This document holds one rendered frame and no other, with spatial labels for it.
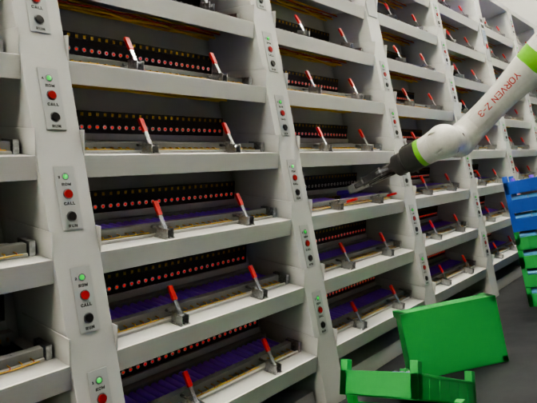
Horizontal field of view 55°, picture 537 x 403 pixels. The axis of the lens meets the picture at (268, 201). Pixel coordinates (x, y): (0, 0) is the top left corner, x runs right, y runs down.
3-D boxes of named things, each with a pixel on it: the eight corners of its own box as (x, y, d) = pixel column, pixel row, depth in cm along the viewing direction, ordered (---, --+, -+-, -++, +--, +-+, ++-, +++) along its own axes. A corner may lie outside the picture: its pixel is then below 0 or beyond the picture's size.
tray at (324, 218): (403, 212, 201) (405, 187, 200) (310, 231, 155) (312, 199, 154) (358, 205, 214) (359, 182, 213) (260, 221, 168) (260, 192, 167)
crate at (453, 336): (509, 361, 157) (496, 355, 165) (495, 294, 158) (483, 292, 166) (413, 381, 155) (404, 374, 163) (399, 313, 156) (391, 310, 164)
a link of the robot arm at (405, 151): (420, 169, 166) (432, 168, 173) (406, 136, 168) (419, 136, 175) (405, 177, 170) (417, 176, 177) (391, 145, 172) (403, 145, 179)
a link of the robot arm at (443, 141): (444, 117, 159) (459, 149, 156) (459, 117, 168) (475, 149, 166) (406, 138, 167) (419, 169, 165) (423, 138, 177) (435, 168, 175)
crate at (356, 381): (403, 399, 142) (403, 369, 144) (477, 405, 129) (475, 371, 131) (339, 394, 121) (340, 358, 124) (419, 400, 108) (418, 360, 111)
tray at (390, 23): (436, 45, 258) (439, 16, 256) (375, 23, 213) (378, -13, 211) (399, 48, 271) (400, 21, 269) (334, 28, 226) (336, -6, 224)
